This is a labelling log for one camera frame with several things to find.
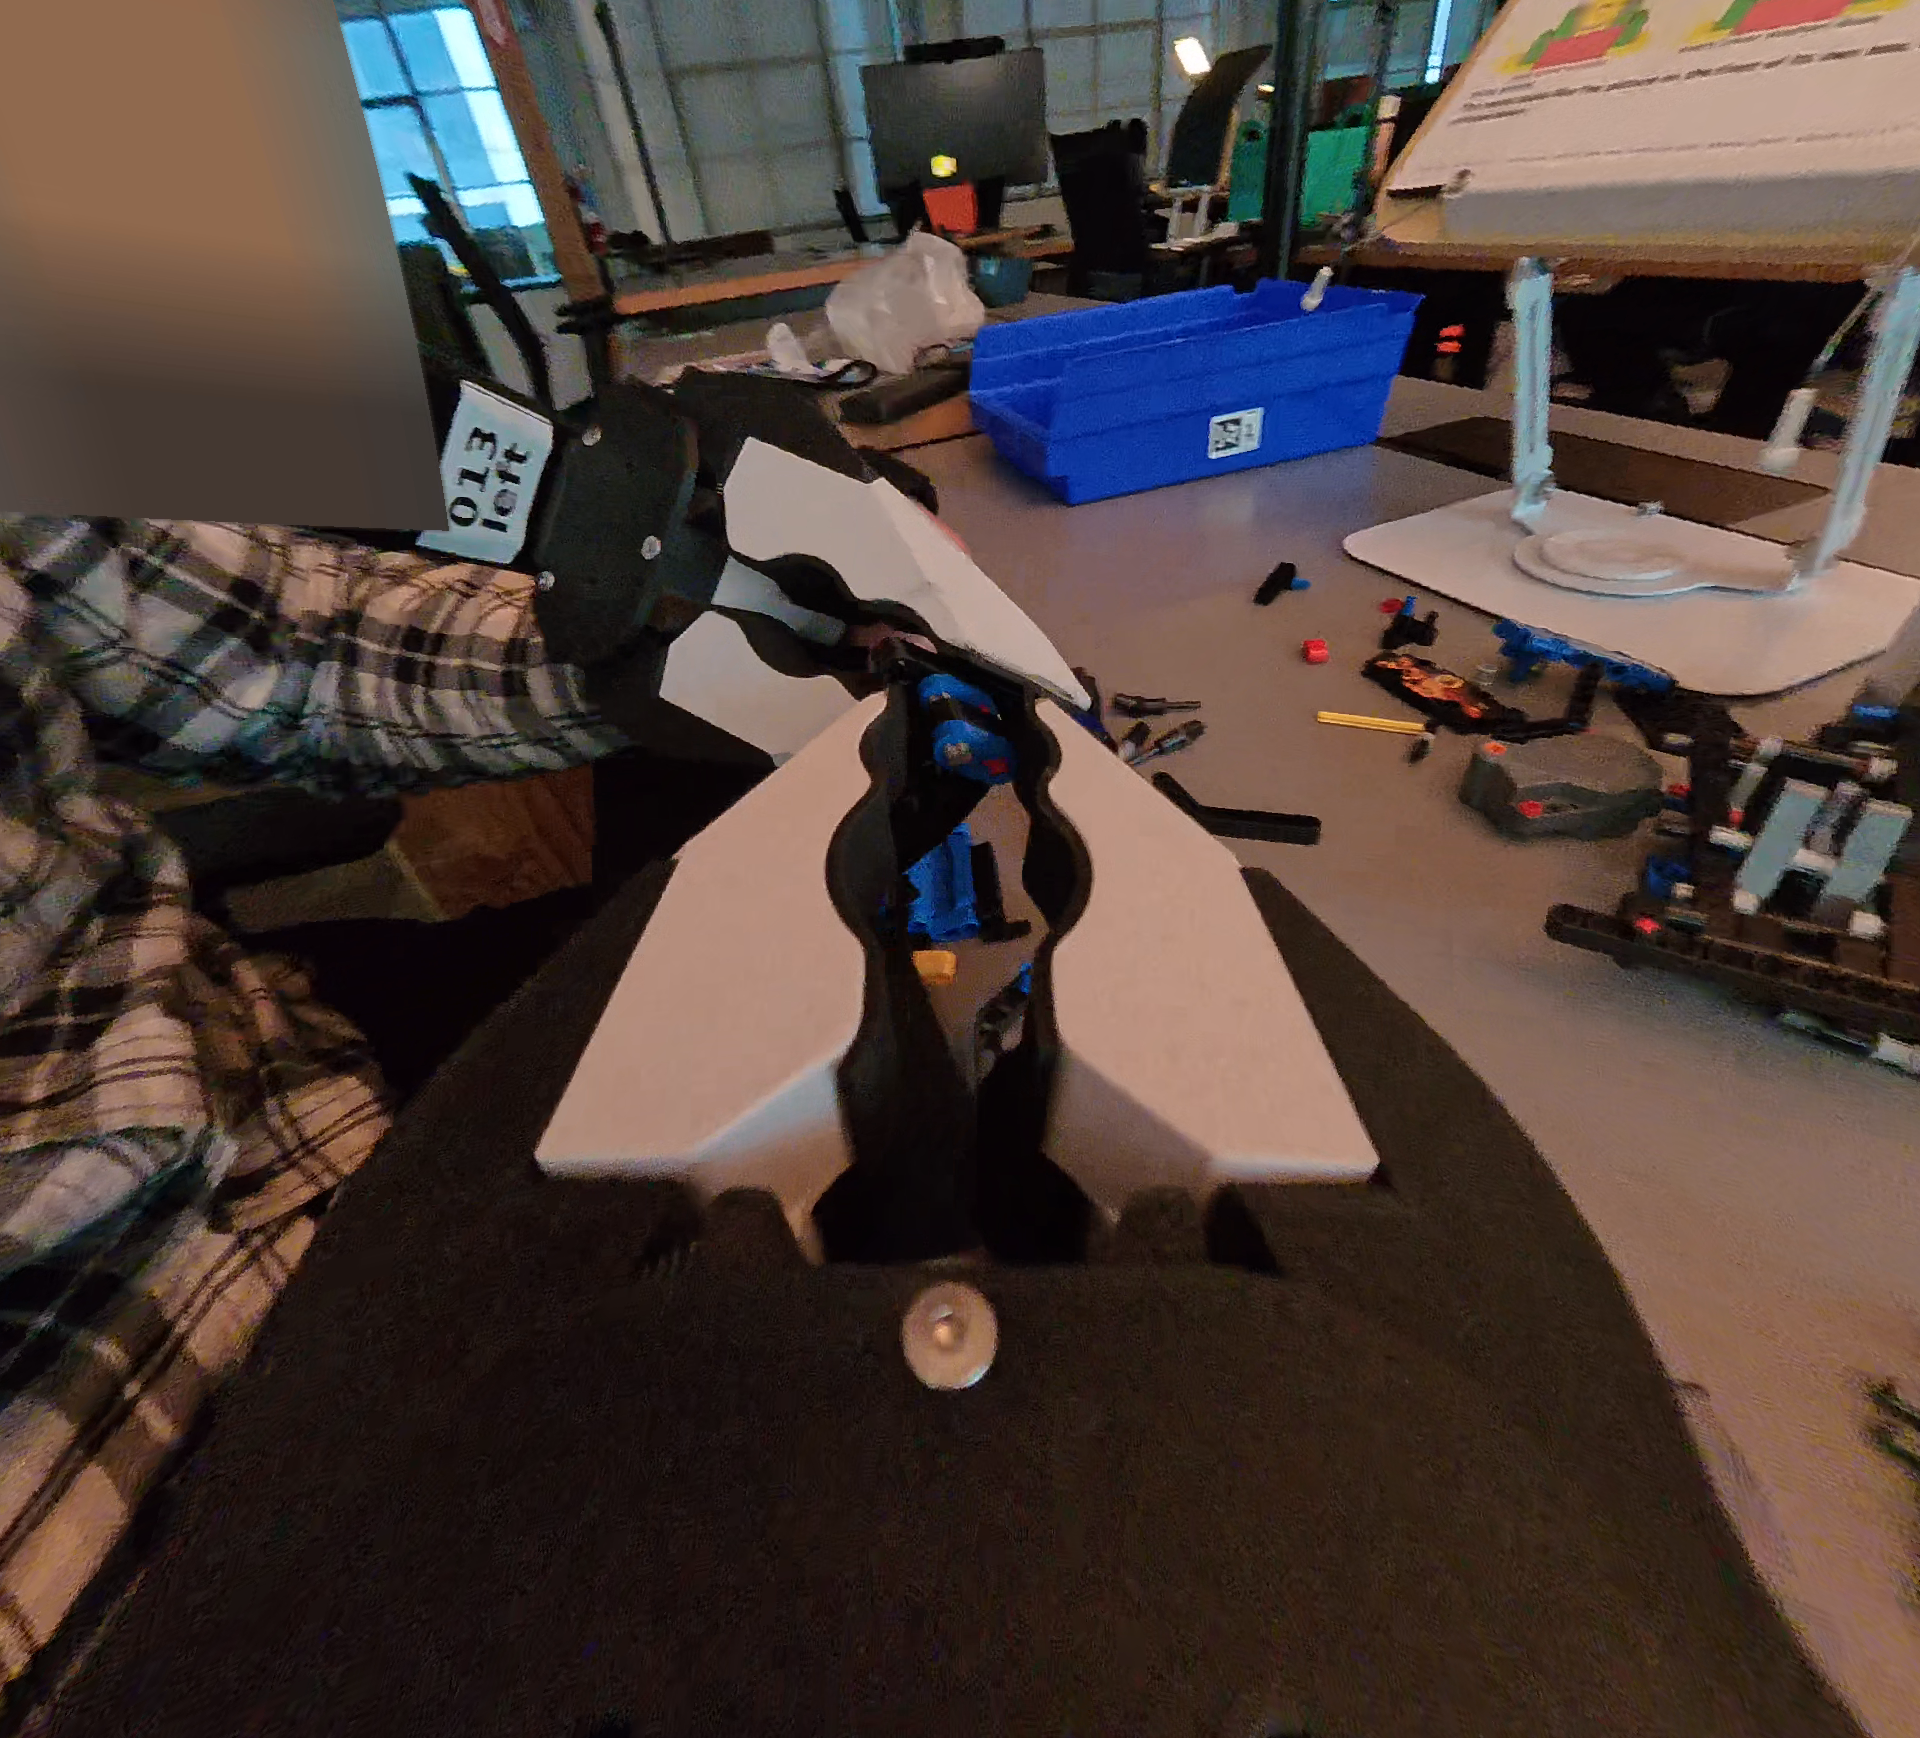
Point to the black metal pole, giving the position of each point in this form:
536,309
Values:
1303,44

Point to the small black red toy piece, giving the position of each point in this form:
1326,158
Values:
1404,622

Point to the grey curved toy tube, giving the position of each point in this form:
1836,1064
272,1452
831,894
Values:
1159,743

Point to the yellow toy axle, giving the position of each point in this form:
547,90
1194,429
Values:
1372,722

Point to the white document stand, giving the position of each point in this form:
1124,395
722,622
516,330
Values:
1682,567

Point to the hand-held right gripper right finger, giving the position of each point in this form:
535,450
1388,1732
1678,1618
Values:
1203,1034

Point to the blue plastic storage bin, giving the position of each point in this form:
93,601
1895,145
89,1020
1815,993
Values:
1172,389

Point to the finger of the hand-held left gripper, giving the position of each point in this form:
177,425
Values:
872,553
738,684

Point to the small black toy pin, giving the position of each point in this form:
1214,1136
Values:
1275,583

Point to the black office chair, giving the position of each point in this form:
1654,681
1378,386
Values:
1104,192

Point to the black toy truck chassis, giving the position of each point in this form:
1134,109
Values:
1771,869

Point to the wooden post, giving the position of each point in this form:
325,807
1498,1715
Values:
497,89

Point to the small blue black toy connector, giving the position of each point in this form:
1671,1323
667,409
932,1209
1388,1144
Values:
953,721

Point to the wooden table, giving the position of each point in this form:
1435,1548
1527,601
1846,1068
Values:
691,282

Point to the printed instruction sheet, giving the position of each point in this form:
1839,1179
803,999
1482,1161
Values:
1713,30

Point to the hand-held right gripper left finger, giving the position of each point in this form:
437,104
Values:
721,1034

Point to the black monitor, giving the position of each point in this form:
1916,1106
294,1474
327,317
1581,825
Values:
953,118

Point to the light grey desk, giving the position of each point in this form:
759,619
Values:
1502,1078

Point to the blue toy bracket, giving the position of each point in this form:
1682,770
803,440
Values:
1576,657

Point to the grey toy motor block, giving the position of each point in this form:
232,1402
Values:
1560,784

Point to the person's plaid shirt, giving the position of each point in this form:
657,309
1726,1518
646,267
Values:
122,1109

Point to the teal chair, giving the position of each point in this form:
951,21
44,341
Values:
1292,173

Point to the clear plastic bag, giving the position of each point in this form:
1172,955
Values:
900,300

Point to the black orange flame toy panel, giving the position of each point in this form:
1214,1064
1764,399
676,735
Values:
1435,690

